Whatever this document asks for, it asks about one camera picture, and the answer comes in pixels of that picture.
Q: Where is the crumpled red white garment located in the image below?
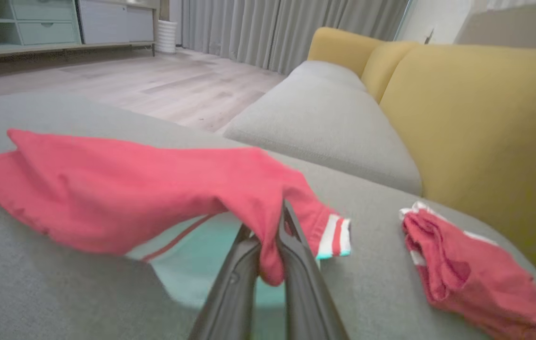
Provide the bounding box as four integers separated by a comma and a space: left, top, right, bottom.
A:
399, 202, 536, 340

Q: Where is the large yellow sofa back cushion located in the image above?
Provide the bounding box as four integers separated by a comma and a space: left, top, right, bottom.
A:
379, 43, 536, 267

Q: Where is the grey sofa seat cushion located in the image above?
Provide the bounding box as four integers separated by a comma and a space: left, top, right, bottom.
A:
221, 60, 423, 196

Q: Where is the white ribbed floor vase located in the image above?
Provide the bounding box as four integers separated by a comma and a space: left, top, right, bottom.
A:
155, 20, 179, 54

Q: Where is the small yellow sofa back cushion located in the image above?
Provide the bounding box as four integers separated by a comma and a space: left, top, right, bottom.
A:
307, 27, 384, 78

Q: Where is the pale green grey TV cabinet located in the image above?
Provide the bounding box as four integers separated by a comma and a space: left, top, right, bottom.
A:
0, 0, 161, 61

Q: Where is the red Bulls basketball garment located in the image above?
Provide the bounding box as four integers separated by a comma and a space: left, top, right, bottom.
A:
0, 128, 352, 287

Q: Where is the large grey sofa chaise cushion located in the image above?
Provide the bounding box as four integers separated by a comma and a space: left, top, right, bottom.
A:
0, 92, 536, 340

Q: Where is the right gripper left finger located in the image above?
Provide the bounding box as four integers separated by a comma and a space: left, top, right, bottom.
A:
187, 224, 263, 340

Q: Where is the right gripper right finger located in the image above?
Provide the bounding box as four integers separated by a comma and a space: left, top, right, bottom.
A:
277, 201, 349, 340

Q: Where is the grey pleated curtain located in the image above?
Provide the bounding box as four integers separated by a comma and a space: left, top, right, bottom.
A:
180, 0, 410, 76

